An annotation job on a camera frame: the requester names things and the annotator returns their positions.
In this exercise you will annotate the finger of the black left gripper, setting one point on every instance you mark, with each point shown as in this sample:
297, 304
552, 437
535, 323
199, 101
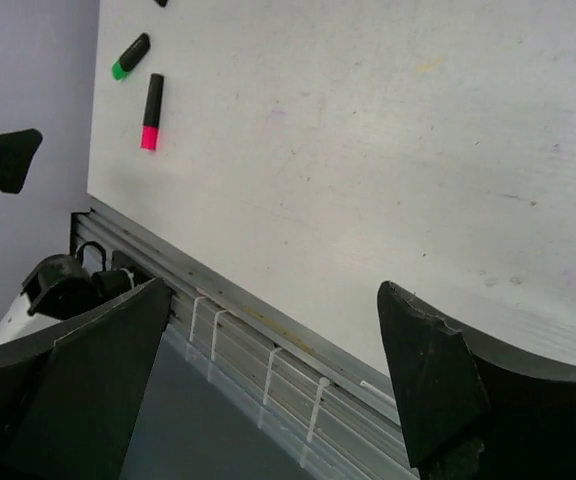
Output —
17, 150

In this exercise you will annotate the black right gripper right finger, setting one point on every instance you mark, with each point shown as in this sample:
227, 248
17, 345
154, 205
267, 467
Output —
472, 406

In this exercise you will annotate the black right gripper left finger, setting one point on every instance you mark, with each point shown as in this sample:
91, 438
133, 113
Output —
70, 394

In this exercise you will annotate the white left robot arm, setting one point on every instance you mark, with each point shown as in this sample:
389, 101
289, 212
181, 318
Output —
58, 288

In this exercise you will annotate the pink black highlighter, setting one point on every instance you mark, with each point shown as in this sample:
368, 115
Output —
152, 112

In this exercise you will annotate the green black highlighter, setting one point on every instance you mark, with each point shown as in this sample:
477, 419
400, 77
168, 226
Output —
131, 57

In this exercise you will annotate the aluminium table frame rail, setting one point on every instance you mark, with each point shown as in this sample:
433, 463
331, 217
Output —
333, 414

